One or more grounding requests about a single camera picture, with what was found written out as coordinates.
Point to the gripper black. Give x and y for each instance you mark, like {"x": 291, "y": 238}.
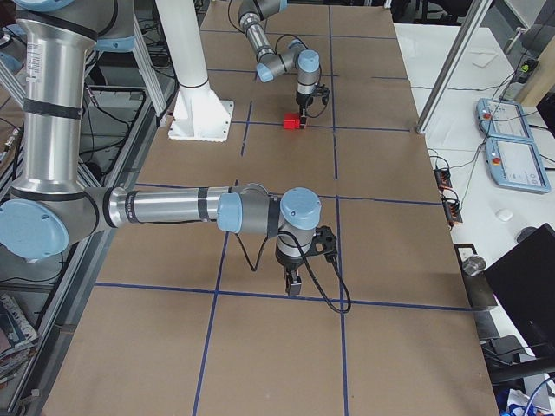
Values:
{"x": 303, "y": 100}
{"x": 290, "y": 263}

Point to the white stand column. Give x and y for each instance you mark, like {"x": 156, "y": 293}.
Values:
{"x": 181, "y": 30}

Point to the left power strip plugs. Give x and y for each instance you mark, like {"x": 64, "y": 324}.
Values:
{"x": 443, "y": 178}

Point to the power strip plugs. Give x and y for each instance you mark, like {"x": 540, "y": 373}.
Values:
{"x": 443, "y": 178}
{"x": 451, "y": 207}

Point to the right power strip plugs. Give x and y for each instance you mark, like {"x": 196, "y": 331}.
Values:
{"x": 451, "y": 207}

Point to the steel cup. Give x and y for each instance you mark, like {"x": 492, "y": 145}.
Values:
{"x": 473, "y": 265}

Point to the upper teach pendant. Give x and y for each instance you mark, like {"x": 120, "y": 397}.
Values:
{"x": 503, "y": 119}

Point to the teach pendant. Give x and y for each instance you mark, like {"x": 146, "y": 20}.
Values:
{"x": 515, "y": 164}
{"x": 503, "y": 119}

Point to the lower teach pendant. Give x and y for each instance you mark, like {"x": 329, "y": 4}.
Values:
{"x": 515, "y": 164}

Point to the small white puck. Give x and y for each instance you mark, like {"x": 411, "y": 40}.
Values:
{"x": 504, "y": 215}

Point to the black monitor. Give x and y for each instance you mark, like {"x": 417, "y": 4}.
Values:
{"x": 523, "y": 282}

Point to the stack of cloth books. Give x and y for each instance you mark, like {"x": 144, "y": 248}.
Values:
{"x": 18, "y": 338}

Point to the white camera stand base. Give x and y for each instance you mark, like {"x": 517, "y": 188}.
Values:
{"x": 199, "y": 114}

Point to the aluminium profile post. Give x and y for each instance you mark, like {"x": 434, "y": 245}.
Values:
{"x": 475, "y": 16}

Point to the aluminium table frame rail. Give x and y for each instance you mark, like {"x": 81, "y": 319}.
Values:
{"x": 53, "y": 292}

